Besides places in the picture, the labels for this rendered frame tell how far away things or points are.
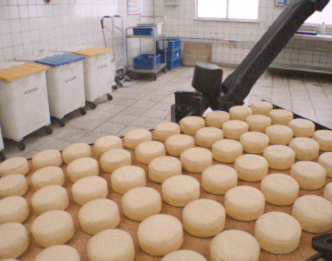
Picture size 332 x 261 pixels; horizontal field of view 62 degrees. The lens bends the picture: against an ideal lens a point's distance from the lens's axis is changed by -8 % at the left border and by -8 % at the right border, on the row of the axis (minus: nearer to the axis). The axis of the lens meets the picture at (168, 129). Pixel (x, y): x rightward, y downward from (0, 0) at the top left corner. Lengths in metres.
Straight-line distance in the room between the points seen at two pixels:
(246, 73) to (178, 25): 6.25
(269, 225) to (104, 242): 0.18
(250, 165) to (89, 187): 0.23
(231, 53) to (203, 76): 6.05
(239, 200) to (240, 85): 0.44
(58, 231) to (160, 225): 0.12
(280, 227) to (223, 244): 0.07
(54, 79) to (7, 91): 0.64
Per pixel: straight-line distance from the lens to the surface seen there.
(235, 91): 0.76
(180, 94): 0.67
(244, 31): 6.68
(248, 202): 0.37
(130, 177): 0.42
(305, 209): 0.37
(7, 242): 0.37
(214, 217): 0.34
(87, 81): 3.81
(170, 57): 6.21
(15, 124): 2.91
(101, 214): 0.37
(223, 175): 0.41
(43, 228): 0.37
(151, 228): 0.33
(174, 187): 0.39
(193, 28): 6.89
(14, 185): 0.47
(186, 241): 0.34
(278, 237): 0.33
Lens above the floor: 1.22
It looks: 23 degrees down
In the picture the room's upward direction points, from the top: straight up
